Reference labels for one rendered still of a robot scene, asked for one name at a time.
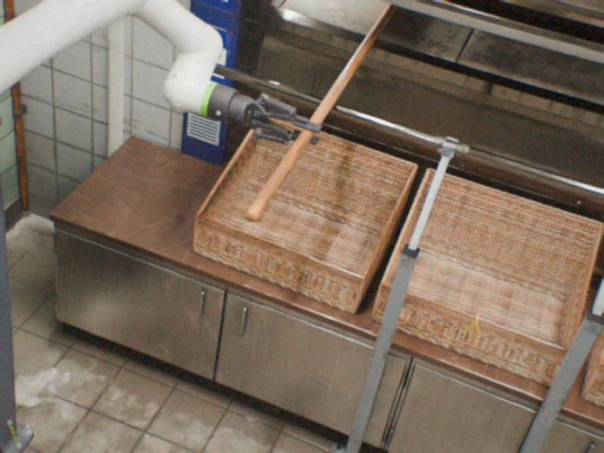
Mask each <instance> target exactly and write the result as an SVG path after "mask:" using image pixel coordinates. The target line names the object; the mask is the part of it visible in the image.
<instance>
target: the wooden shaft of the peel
mask: <svg viewBox="0 0 604 453"><path fill-rule="evenodd" d="M397 7H398V5H395V4H388V5H387V6H386V8H385V9H384V12H383V13H382V14H381V15H380V17H379V18H378V20H377V22H376V23H375V24H374V26H373V27H372V29H371V30H370V33H369V35H368V36H367V38H366V39H365V40H364V41H363V42H362V44H361V45H360V47H359V49H358V50H357V52H356V53H354V55H353V56H352V58H351V60H350V62H349V63H348V65H347V66H346V67H345V68H344V70H343V71H342V73H341V74H340V76H339V77H338V79H337V80H336V82H335V83H334V85H333V86H332V88H331V89H330V91H329V92H328V94H327V95H326V96H325V98H324V100H323V101H322V103H321V104H320V106H319V107H318V109H317V110H316V112H315V114H314V115H313V116H312V118H311V119H310V122H313V123H315V124H318V125H321V123H322V122H323V120H324V118H325V117H326V115H327V114H328V112H329V111H330V109H331V108H332V107H333V105H334V104H335V102H336V101H337V98H338V97H339V95H340V94H341V92H342V90H343V89H344V87H345V86H346V84H347V83H348V82H349V81H350V79H351V77H352V75H353V74H354V72H355V71H356V69H357V68H358V66H359V65H360V63H362V61H363V60H364V57H366V55H367V54H368V52H369V50H370V49H371V47H372V46H373V44H374V43H375V41H376V40H377V38H378V36H379V35H380V32H382V30H383V29H384V27H385V26H386V24H387V22H388V21H389V19H390V18H391V16H392V15H393V13H394V12H395V10H396V9H397ZM314 134H315V132H312V131H309V130H306V129H303V130H302V132H301V133H300V135H299V136H298V138H297V140H296V141H295V143H294V144H293V145H292V147H291V148H290V150H289V151H288V152H287V154H286V155H285V157H284V158H283V159H282V161H281V162H280V164H279V166H278V167H277V169H276V170H275V172H274V173H273V175H272V176H271V178H270V179H269V180H268V181H267V183H266V184H265V186H264V187H263V189H262V190H261V192H260V193H259V195H258V196H257V198H256V199H255V201H254V202H253V204H252V205H251V207H250V208H249V209H248V210H247V212H246V214H245V218H246V219H247V220H248V221H249V222H252V223H253V222H255V221H256V220H257V219H258V218H259V216H260V215H261V214H262V212H263V211H264V209H265V208H266V206H267V205H268V203H269V202H270V200H271V198H272V197H273V195H274V194H275V192H276V191H277V189H278V188H279V187H280V185H281V184H282V182H283V181H284V179H285V178H286V176H287V175H288V173H289V171H290V170H291V168H292V167H293V165H294V164H295V162H296V161H297V160H298V158H299V156H300V155H301V153H302V152H303V150H304V149H305V147H306V145H307V144H308V142H309V141H310V139H311V138H312V136H313V135H314Z"/></svg>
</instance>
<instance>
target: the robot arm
mask: <svg viewBox="0 0 604 453"><path fill-rule="evenodd" d="M32 8H33V9H32ZM32 8H31V9H30V10H28V11H27V13H26V12H25V14H22V15H21V16H20V17H18V16H17V17H16V19H15V18H14V19H12V21H10V22H9V23H7V24H6V23H5V25H4V26H3V25H2V26H0V94H2V93H3V92H4V91H6V90H7V89H8V88H9V87H11V86H12V85H13V84H16V83H17V82H18V81H19V80H21V79H22V78H23V77H24V76H26V75H27V74H29V73H30V72H31V71H33V70H34V69H36V68H37V67H39V66H40V65H41V64H43V63H44V62H46V61H47V60H50V59H51V58H53V57H54V56H56V55H57V54H58V53H59V52H61V51H63V50H64V49H66V48H69V47H70V46H72V45H74V44H75V43H77V42H78V41H79V40H81V39H83V38H85V37H86V36H88V35H91V34H93V33H94V32H96V31H98V30H100V29H101V28H103V27H105V26H107V25H109V24H111V23H113V22H115V21H118V20H119V19H121V18H123V17H125V16H128V15H130V14H133V15H134V16H136V17H137V18H138V19H139V20H140V21H142V22H144V23H145V24H147V25H148V26H149V27H151V28H152V29H153V30H155V31H156V33H158V34H159V35H161V36H162V37H164V38H165V39H166V40H167V41H168V42H169V43H171V44H172V45H173V46H175V47H176V48H177V50H178V54H177V57H176V59H175V61H174V62H173V65H172V67H171V69H170V71H169V73H168V75H167V77H166V79H165V80H164V83H163V93H164V98H165V100H166V102H167V103H168V105H169V106H170V107H172V108H173V109H175V110H176V111H181V112H191V113H196V114H199V115H202V116H205V117H209V118H211V119H214V120H216V121H219V122H222V123H225V124H229V123H231V122H233V123H235V124H238V125H241V126H247V127H249V128H250V129H252V130H253V133H254V136H253V138H254V139H265V140H269V141H272V142H276V143H280V144H283V145H287V144H288V143H289V142H290V140H295V141H296V140H297V138H298V136H299V135H300V133H301V131H298V130H296V129H295V130H294V131H290V130H288V129H285V128H283V127H282V126H280V125H278V124H275V123H273V122H272V121H271V120H269V119H275V120H284V121H289V122H291V124H293V126H295V127H298V128H301V129H306V130H309V131H312V132H315V133H317V134H318V133H319V132H320V130H321V129H322V126H321V125H318V124H315V123H313V122H310V121H309V120H308V119H305V118H303V117H299V116H298V115H297V113H296V110H297V109H296V108H294V107H292V106H290V105H287V104H286V103H283V102H280V101H277V100H275V98H272V97H270V96H269V95H268V94H267V93H266V92H262V94H261V95H260V96H259V98H258V99H252V98H251V97H248V96H245V95H242V94H240V93H239V91H238V90H236V89H234V88H231V87H228V86H224V85H222V84H217V83H214V82H211V81H210V78H211V75H212V73H213V71H214V69H215V65H216V63H217V62H218V59H219V58H220V56H221V53H222V49H223V43H222V39H221V38H220V36H219V33H218V32H217V31H216V30H215V29H214V28H212V27H211V26H209V25H207V24H206V23H204V22H202V21H201V20H199V19H198V18H197V17H196V16H195V15H194V14H192V13H191V12H190V11H188V10H187V9H186V8H185V7H183V6H182V5H181V3H180V2H178V1H177V0H43V1H42V2H40V3H39V4H37V5H36V6H34V7H32ZM264 104H265V105H267V106H269V107H271V108H273V109H270V108H266V107H265V106H264ZM274 109H275V110H276V111H275V110H274ZM259 128H262V129H265V130H269V131H271V132H269V131H264V130H261V129H259ZM272 132H273V133H272Z"/></svg>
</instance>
